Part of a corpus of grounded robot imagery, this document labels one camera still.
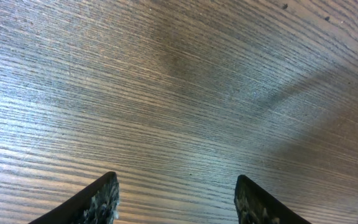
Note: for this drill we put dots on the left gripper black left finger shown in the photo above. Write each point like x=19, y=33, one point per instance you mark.
x=96, y=204

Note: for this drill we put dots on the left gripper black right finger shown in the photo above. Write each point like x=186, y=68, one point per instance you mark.
x=255, y=205

